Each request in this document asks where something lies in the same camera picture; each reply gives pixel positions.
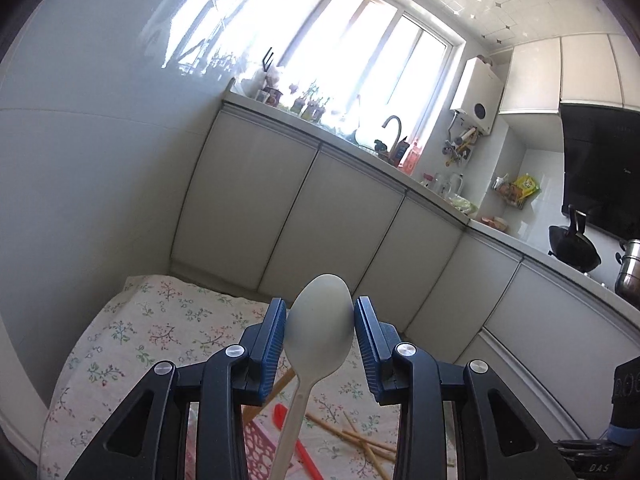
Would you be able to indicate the clear glass jar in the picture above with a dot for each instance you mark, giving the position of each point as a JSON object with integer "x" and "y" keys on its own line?
{"x": 456, "y": 185}

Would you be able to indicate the white upper kitchen cabinets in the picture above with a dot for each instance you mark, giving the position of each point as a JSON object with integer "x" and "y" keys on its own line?
{"x": 585, "y": 70}

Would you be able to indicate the white kitchen cabinets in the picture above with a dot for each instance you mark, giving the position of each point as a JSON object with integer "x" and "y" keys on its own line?
{"x": 585, "y": 70}
{"x": 350, "y": 210}

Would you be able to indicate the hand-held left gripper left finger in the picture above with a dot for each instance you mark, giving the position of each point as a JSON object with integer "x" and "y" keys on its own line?
{"x": 272, "y": 345}

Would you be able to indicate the stainless steel pot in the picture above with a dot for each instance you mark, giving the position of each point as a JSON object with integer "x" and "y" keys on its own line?
{"x": 631, "y": 270}

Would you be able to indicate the pile of wooden chopsticks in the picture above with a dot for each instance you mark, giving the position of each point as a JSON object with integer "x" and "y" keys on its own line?
{"x": 367, "y": 444}

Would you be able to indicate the potted plants on windowsill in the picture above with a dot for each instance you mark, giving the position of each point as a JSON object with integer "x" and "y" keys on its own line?
{"x": 300, "y": 102}

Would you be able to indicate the pink dish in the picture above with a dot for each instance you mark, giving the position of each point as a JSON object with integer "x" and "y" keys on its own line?
{"x": 495, "y": 223}

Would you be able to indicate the green vegetable bag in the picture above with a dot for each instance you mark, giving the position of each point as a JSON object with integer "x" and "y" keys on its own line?
{"x": 465, "y": 204}

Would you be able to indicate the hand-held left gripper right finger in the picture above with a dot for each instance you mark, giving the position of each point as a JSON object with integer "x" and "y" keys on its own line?
{"x": 367, "y": 350}

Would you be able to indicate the floral tablecloth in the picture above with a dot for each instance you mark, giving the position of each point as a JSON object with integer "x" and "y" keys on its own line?
{"x": 150, "y": 330}

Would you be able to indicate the curved metal faucet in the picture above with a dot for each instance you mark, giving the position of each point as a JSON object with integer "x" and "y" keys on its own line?
{"x": 400, "y": 135}

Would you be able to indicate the red plastic spoon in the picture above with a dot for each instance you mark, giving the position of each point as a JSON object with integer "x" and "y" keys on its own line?
{"x": 307, "y": 460}

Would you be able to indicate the white water heater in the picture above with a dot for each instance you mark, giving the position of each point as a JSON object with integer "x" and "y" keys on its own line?
{"x": 475, "y": 95}

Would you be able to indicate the yellow snack packet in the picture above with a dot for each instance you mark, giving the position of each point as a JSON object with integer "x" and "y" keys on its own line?
{"x": 527, "y": 186}

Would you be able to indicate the white kitchen countertop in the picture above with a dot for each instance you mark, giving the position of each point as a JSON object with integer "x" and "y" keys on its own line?
{"x": 530, "y": 252}

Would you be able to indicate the white oval plastic spoon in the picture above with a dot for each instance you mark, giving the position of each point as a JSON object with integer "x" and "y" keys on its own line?
{"x": 320, "y": 320}

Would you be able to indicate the white lower kitchen cabinets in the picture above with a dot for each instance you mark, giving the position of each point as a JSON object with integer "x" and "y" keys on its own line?
{"x": 350, "y": 210}

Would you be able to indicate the black range hood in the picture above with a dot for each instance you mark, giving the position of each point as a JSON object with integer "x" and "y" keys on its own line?
{"x": 600, "y": 170}

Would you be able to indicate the hanging pipes and tools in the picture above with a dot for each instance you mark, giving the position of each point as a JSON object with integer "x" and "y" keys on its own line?
{"x": 457, "y": 147}

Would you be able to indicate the kitchen window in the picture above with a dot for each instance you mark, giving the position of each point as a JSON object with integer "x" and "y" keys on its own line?
{"x": 350, "y": 60}

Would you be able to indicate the red detergent bottle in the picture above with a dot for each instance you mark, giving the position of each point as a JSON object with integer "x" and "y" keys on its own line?
{"x": 412, "y": 160}

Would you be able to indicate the red patterned mat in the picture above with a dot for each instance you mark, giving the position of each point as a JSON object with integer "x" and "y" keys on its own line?
{"x": 260, "y": 452}

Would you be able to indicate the black wok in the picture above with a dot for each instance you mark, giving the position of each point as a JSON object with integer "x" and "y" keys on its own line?
{"x": 575, "y": 250}

